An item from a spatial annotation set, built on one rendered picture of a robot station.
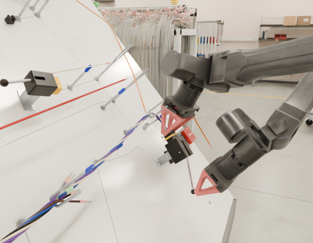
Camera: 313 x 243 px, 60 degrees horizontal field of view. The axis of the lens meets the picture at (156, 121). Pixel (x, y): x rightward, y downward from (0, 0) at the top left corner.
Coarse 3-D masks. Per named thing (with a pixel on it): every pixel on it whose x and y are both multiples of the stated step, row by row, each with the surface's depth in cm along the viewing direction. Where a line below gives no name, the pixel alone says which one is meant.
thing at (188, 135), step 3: (183, 129) 89; (186, 129) 89; (189, 129) 90; (183, 132) 87; (186, 132) 88; (189, 132) 89; (183, 135) 87; (186, 135) 87; (189, 135) 88; (192, 135) 90; (186, 138) 87; (189, 138) 87; (192, 138) 88; (195, 138) 90; (186, 141) 88; (189, 141) 87; (192, 141) 87
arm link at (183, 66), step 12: (168, 60) 60; (180, 60) 57; (192, 60) 58; (204, 60) 61; (168, 72) 60; (180, 72) 59; (192, 72) 59; (204, 72) 61; (204, 84) 62; (216, 84) 59
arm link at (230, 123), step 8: (232, 112) 64; (240, 112) 64; (224, 120) 63; (232, 120) 63; (240, 120) 63; (248, 120) 63; (280, 120) 58; (224, 128) 63; (232, 128) 62; (240, 128) 61; (256, 128) 61; (264, 128) 58; (272, 128) 57; (280, 128) 57; (224, 136) 64; (232, 136) 62; (264, 136) 59; (272, 136) 57; (264, 144) 62
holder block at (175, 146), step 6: (180, 138) 70; (168, 144) 70; (174, 144) 69; (180, 144) 68; (186, 144) 71; (168, 150) 70; (174, 150) 69; (180, 150) 68; (186, 150) 69; (174, 156) 69; (180, 156) 68; (186, 156) 68; (174, 162) 69
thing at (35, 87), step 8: (32, 72) 47; (40, 72) 49; (0, 80) 44; (16, 80) 46; (24, 80) 46; (32, 80) 47; (40, 80) 48; (48, 80) 49; (32, 88) 47; (40, 88) 48; (48, 88) 49; (56, 88) 50; (24, 96) 51; (32, 96) 50; (24, 104) 51; (32, 104) 52
